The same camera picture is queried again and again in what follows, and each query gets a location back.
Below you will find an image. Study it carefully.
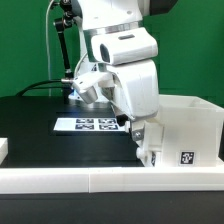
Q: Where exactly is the black cable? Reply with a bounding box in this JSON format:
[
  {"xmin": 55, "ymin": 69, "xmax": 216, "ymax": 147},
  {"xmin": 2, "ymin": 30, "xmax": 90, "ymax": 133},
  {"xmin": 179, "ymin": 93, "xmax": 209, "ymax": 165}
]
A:
[{"xmin": 15, "ymin": 79, "xmax": 73, "ymax": 97}]

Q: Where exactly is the white marker plate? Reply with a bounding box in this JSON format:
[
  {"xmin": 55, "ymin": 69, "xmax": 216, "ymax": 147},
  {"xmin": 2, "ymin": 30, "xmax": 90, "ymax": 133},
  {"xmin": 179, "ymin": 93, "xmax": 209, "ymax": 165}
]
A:
[{"xmin": 54, "ymin": 118, "xmax": 125, "ymax": 132}]

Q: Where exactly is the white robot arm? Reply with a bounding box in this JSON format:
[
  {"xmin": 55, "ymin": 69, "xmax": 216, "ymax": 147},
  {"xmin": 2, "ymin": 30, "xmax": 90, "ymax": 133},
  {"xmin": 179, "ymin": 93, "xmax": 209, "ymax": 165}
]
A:
[{"xmin": 72, "ymin": 0, "xmax": 178, "ymax": 141}]

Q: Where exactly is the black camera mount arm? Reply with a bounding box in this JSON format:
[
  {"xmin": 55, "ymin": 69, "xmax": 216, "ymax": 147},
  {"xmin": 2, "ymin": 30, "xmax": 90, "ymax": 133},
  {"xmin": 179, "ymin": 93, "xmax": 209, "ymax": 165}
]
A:
[{"xmin": 54, "ymin": 0, "xmax": 74, "ymax": 78}]

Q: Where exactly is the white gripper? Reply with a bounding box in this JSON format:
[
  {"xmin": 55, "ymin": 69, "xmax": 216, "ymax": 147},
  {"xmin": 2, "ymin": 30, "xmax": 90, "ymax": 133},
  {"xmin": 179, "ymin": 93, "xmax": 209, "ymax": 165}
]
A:
[{"xmin": 91, "ymin": 27, "xmax": 159, "ymax": 141}]

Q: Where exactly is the white drawer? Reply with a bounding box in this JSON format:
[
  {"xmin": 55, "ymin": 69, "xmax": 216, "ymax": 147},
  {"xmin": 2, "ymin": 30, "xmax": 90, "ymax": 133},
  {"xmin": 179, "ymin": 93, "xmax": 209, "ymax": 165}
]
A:
[{"xmin": 136, "ymin": 135, "xmax": 156, "ymax": 167}]

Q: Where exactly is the white drawer cabinet box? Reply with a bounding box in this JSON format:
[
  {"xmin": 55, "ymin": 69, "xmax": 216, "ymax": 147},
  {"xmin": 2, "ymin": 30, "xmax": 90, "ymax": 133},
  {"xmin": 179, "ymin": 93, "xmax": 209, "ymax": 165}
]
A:
[{"xmin": 141, "ymin": 94, "xmax": 224, "ymax": 168}]

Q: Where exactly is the white cable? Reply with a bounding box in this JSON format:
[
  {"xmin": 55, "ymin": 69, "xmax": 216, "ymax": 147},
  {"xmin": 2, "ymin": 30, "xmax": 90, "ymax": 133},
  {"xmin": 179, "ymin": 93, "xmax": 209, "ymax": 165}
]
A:
[{"xmin": 45, "ymin": 0, "xmax": 56, "ymax": 81}]

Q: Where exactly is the white workspace border wall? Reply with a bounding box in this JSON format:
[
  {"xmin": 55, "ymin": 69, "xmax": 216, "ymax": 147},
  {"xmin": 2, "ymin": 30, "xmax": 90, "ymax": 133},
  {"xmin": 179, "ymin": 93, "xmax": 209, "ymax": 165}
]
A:
[{"xmin": 0, "ymin": 137, "xmax": 224, "ymax": 195}]

